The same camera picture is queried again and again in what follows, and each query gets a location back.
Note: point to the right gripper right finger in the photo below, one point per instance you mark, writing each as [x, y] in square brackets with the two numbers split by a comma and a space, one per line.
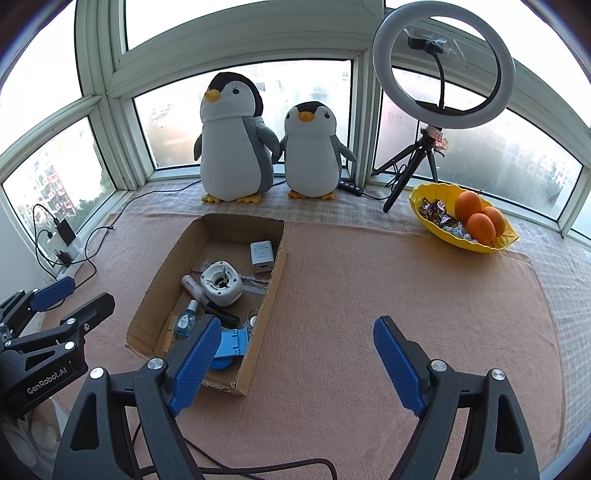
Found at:
[497, 443]

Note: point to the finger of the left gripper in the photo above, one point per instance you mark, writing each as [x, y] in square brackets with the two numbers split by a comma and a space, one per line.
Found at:
[19, 309]
[87, 318]

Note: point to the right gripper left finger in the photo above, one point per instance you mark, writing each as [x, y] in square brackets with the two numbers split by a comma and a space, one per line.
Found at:
[96, 443]

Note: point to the wooden clothespin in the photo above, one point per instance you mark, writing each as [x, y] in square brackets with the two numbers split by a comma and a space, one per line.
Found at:
[169, 335]

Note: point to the small blue glass bottle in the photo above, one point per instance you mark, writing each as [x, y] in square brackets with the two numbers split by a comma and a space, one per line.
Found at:
[186, 320]

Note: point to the blue round tape measure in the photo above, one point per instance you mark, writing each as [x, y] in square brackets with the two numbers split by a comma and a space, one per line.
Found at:
[222, 364]

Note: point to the white bottle grey cap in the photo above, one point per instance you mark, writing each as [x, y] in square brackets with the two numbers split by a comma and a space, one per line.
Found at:
[193, 288]

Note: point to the blue plastic stand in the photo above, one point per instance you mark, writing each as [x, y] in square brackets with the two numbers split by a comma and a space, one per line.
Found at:
[234, 343]

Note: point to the white plug-in device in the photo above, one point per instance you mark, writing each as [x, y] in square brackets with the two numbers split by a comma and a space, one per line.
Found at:
[221, 284]

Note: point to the black cylinder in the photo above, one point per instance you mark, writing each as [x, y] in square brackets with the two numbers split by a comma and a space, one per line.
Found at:
[228, 320]

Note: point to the white charger block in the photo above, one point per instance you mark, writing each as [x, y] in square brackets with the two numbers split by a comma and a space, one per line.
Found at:
[261, 255]

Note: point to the small black plug adapter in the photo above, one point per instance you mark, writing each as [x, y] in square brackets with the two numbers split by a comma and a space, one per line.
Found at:
[64, 258]

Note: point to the white power strip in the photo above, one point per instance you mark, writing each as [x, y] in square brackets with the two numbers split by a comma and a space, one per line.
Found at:
[76, 251]

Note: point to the black power adapter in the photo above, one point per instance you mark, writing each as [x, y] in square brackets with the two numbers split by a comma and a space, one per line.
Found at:
[65, 231]

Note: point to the open cardboard box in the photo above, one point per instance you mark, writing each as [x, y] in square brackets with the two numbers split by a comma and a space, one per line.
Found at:
[206, 240]

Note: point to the pink blanket mat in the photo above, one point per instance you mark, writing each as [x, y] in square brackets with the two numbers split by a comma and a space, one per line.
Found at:
[319, 388]

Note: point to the orange fruit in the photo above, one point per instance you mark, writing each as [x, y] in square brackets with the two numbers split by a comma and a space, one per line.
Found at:
[466, 204]
[497, 218]
[480, 227]

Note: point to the large penguin plush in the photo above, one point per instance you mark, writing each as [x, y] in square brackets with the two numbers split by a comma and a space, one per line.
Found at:
[235, 146]

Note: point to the wrapped candies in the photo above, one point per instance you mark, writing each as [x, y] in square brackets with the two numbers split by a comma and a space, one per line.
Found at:
[436, 212]

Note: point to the small penguin plush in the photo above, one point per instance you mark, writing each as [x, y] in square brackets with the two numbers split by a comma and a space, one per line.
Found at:
[312, 152]

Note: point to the black tripod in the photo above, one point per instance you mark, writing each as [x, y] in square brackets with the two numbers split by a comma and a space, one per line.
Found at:
[430, 142]

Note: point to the black inline cable remote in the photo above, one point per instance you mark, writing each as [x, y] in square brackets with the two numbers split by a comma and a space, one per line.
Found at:
[350, 187]

